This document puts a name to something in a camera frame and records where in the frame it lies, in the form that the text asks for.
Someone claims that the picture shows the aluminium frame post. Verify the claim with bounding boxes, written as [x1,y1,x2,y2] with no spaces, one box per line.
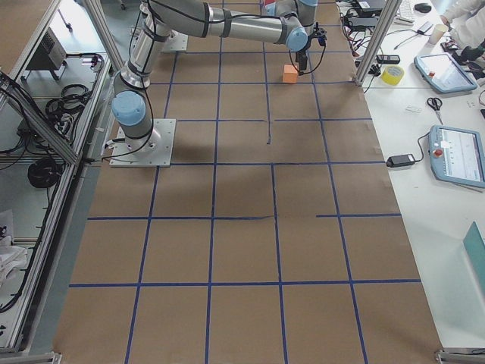
[354,0,402,86]

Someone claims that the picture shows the black coiled cables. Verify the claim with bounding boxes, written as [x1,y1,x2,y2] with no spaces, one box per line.
[27,157,64,190]

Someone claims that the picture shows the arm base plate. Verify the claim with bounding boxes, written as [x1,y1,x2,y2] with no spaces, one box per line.
[161,30,189,53]
[109,118,176,168]

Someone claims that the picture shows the paper cup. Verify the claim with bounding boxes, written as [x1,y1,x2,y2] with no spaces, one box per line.
[428,24,448,45]

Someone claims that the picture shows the black handled scissors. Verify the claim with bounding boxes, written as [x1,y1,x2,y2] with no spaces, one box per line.
[427,97,443,125]

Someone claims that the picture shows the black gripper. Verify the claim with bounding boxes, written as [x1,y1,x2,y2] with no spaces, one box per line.
[296,21,327,71]

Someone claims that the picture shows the orange foam cube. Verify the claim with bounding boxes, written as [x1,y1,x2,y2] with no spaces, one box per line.
[282,64,299,84]

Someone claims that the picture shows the near teach pendant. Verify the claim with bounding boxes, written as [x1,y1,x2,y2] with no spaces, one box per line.
[428,125,484,188]

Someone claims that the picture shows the yellow tape roll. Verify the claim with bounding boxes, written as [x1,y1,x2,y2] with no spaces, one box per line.
[381,65,405,86]

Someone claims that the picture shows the teach pendant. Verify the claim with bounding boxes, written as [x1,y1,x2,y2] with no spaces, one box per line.
[428,125,484,188]
[414,53,477,93]

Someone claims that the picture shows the far teach pendant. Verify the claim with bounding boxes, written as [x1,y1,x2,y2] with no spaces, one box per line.
[414,53,477,93]

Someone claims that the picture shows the black power adapter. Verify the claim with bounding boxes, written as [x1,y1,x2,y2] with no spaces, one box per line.
[386,154,416,168]

